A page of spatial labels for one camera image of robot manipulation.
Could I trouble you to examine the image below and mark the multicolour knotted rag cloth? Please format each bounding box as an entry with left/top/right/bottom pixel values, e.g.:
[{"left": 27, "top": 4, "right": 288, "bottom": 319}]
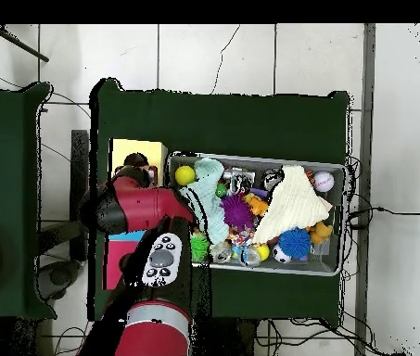
[{"left": 230, "top": 228, "right": 258, "bottom": 247}]

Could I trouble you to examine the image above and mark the cream knitted cloth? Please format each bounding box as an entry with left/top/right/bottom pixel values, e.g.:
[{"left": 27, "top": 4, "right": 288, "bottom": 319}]
[{"left": 252, "top": 164, "right": 334, "bottom": 245}]

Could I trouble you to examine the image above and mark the wooden box with three holes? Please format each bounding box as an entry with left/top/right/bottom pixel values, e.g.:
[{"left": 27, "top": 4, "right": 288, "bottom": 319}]
[{"left": 103, "top": 138, "right": 169, "bottom": 291}]

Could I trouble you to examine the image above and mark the shallow silver mesh bin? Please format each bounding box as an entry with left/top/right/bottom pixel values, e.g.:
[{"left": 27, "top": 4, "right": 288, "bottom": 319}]
[{"left": 164, "top": 150, "right": 347, "bottom": 277}]

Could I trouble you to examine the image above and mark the mint green knitted cloth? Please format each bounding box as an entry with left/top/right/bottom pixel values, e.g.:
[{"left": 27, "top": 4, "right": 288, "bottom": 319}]
[{"left": 178, "top": 158, "right": 231, "bottom": 246}]

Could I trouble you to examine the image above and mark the purple spiky rubber ball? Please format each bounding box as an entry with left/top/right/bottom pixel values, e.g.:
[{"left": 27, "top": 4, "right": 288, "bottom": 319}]
[{"left": 219, "top": 193, "right": 256, "bottom": 232}]

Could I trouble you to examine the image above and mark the yellow plastic ball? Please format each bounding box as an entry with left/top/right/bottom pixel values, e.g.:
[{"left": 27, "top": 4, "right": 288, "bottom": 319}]
[{"left": 174, "top": 165, "right": 197, "bottom": 187}]

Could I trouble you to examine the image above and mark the crushed black drink can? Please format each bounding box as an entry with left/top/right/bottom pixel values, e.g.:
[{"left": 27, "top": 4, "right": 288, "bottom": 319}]
[{"left": 231, "top": 173, "right": 254, "bottom": 195}]

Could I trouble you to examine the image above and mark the green spiky ball with eyes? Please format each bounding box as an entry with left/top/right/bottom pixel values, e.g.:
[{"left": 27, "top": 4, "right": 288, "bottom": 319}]
[{"left": 190, "top": 233, "right": 211, "bottom": 263}]

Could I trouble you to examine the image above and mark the small soccer ball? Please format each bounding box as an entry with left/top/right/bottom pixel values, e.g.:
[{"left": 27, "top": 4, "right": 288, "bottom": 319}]
[{"left": 271, "top": 244, "right": 293, "bottom": 264}]

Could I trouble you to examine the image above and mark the blue spiky rubber ball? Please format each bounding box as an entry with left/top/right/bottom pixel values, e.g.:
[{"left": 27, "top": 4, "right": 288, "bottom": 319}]
[{"left": 278, "top": 226, "right": 312, "bottom": 260}]

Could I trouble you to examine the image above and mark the white baseball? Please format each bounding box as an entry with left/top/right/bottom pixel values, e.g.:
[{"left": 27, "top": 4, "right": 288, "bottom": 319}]
[{"left": 312, "top": 171, "right": 336, "bottom": 193}]

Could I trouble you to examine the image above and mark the black metal stand bar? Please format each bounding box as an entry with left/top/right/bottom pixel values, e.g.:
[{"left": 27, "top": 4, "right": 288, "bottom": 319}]
[{"left": 70, "top": 129, "right": 90, "bottom": 194}]

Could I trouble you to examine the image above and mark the dark green side table cloth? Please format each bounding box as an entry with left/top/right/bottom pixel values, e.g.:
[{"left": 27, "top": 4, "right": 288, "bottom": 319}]
[{"left": 0, "top": 83, "right": 57, "bottom": 320}]

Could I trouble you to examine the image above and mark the black tripod leg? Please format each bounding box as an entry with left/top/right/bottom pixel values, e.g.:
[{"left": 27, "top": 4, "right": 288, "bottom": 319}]
[{"left": 0, "top": 23, "right": 50, "bottom": 63}]

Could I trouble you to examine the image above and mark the black power cable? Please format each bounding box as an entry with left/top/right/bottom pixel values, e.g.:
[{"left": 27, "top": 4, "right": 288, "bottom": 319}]
[{"left": 346, "top": 206, "right": 420, "bottom": 229}]

